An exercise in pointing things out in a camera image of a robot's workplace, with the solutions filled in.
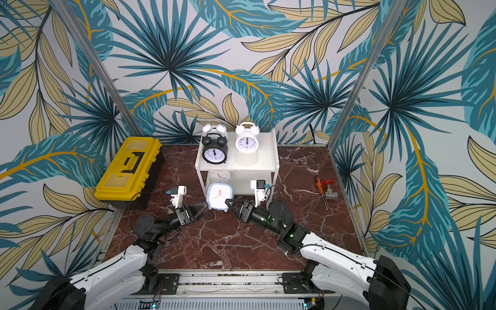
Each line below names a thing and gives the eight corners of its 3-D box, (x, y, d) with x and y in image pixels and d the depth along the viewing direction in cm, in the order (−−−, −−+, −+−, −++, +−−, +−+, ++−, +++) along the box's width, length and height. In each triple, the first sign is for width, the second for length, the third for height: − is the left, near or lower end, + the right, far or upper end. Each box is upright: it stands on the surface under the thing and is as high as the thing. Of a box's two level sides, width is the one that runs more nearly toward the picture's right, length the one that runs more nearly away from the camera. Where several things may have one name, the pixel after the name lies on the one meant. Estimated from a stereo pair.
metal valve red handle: (324, 199, 100) (327, 196, 97) (320, 183, 106) (322, 179, 103) (335, 199, 100) (338, 196, 97) (330, 183, 106) (333, 179, 103)
